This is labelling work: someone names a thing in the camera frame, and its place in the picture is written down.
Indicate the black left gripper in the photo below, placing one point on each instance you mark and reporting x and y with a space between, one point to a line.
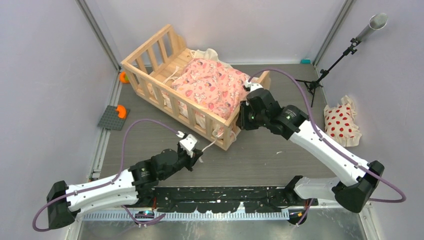
196 153

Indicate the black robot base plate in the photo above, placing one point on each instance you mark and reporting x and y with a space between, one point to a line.
254 199

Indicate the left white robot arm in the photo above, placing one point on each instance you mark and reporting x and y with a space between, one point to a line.
132 186

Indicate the small teal block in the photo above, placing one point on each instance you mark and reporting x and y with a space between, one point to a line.
305 61

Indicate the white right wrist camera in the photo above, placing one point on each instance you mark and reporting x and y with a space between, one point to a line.
252 86

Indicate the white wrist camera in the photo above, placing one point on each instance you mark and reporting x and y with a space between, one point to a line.
188 143
252 86

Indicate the wooden slatted pet bed frame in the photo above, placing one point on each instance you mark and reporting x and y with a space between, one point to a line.
154 58

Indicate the grey building block plate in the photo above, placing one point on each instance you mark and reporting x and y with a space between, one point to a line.
110 121

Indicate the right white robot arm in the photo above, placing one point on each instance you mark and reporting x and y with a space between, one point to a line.
355 180

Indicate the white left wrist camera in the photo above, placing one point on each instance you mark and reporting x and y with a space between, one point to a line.
188 143

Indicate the pink unicorn print cushion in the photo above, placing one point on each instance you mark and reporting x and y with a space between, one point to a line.
211 92

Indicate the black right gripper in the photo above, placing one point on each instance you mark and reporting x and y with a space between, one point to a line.
242 121

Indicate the orange arch toy block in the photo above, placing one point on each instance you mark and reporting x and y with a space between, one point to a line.
121 112

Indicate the orange and green toy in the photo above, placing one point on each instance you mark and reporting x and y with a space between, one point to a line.
123 78

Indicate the white strawberry print pillow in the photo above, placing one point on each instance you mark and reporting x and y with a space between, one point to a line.
340 123

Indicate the microphone on black stand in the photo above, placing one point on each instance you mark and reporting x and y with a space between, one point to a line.
375 23

